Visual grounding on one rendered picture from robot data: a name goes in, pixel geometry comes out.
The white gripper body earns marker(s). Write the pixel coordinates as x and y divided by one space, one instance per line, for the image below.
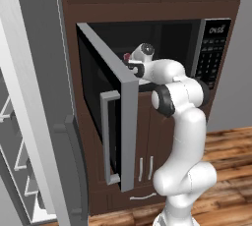
135 56

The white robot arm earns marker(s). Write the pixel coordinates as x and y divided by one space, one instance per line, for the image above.
187 138

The brown drawer front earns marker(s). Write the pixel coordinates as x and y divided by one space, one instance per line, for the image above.
114 202

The black built-in microwave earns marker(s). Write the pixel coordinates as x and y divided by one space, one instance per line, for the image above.
213 49

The grey fridge door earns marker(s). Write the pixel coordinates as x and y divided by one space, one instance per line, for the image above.
36 72

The grey microwave door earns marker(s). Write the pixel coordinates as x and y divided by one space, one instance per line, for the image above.
129 131

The brown tall cabinet frame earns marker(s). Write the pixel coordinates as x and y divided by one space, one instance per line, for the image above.
147 12

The red steak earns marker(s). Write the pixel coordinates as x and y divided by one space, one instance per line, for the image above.
126 56

